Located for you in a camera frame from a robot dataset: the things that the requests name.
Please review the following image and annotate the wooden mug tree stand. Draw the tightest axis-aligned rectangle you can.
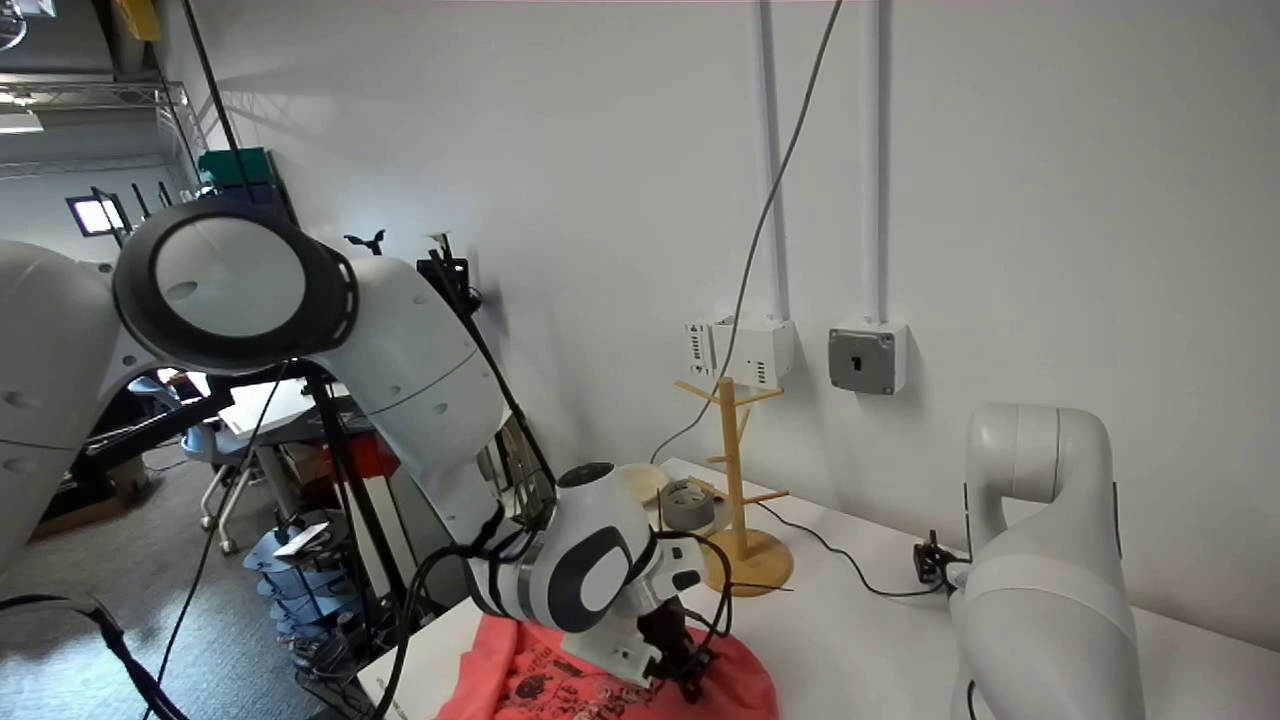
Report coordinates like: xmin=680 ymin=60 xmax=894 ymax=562
xmin=705 ymin=379 xmax=792 ymax=596

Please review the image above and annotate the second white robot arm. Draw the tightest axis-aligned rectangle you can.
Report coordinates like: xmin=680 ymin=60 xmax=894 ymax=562
xmin=950 ymin=404 xmax=1143 ymax=720

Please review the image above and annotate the grey wall junction box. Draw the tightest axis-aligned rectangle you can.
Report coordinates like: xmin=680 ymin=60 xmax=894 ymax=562
xmin=829 ymin=324 xmax=907 ymax=394

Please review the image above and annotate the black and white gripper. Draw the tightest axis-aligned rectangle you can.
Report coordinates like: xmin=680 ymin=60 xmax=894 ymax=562
xmin=563 ymin=601 xmax=712 ymax=705

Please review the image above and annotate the black cable on table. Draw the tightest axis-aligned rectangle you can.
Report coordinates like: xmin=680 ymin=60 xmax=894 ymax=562
xmin=757 ymin=498 xmax=970 ymax=605

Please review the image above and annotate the grey hanging cable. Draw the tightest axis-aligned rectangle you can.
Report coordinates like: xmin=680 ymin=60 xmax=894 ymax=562
xmin=649 ymin=0 xmax=849 ymax=469

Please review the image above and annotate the white main robot arm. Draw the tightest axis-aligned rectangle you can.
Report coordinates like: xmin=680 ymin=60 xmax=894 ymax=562
xmin=0 ymin=195 xmax=707 ymax=692

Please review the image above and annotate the peach printed shirt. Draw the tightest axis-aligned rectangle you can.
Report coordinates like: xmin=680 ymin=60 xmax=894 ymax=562
xmin=435 ymin=616 xmax=779 ymax=720

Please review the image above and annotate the small black table clamp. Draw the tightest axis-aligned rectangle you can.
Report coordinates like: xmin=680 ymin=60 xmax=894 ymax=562
xmin=912 ymin=536 xmax=955 ymax=591

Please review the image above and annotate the white wall socket box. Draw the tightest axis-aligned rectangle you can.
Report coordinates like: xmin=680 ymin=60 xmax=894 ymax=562
xmin=684 ymin=319 xmax=798 ymax=393

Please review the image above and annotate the black camera on tripod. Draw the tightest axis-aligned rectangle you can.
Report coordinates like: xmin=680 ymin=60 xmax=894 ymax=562
xmin=415 ymin=230 xmax=482 ymax=317

